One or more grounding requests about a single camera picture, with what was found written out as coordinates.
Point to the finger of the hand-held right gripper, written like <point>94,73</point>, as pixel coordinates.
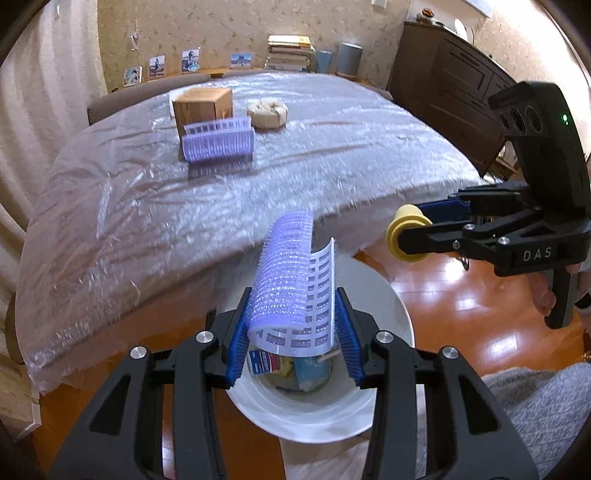
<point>438,240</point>
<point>448,210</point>

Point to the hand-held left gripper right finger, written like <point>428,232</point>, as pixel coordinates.
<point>348,341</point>

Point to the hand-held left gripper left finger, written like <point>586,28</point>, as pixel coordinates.
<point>238,341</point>

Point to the yellow plastic spool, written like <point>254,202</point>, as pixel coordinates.
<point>406,214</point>

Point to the purple hair roller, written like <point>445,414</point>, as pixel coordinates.
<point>217,145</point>
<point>286,277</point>

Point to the white trash bin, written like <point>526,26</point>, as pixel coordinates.
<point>300,415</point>

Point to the person's right hand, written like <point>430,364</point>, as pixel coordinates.
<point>541,290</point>

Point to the blue and red carton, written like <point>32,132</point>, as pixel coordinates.
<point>264,363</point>

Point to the light blue packet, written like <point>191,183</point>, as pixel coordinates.
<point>313,374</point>

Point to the dark wooden cabinet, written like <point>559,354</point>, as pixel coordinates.
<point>448,87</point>

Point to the white cloth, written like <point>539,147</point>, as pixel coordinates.
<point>323,461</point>

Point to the clear plastic table cover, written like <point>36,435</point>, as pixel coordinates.
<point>323,152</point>

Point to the white round plate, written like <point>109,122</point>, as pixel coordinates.
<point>460,26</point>

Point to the grey cylindrical speaker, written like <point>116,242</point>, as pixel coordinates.
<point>349,60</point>

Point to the small ornament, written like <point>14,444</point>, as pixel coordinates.
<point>428,16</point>

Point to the beige tape roll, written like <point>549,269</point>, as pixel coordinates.
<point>268,114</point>

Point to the grey knit garment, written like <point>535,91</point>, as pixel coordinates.
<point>540,424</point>

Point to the stack of books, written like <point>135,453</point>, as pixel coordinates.
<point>288,53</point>

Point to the white flat box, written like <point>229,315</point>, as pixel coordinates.
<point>18,401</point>

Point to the brown cardboard box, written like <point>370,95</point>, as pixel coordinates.
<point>203,104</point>

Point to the brown sofa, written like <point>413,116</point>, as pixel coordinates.
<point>120,104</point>

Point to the white framed photo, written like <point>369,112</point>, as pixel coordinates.
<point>133,77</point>

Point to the beige curtain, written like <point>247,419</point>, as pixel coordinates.
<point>46,92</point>

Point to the photo frame with building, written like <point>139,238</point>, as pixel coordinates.
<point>242,60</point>

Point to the wooden wall ledge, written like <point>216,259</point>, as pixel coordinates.
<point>217,71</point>

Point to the clear photo frame with portrait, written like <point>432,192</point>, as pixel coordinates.
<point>190,61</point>

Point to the clear standing photo frame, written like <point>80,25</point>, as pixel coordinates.
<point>157,67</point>

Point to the white wall hook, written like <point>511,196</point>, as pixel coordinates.
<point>134,41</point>

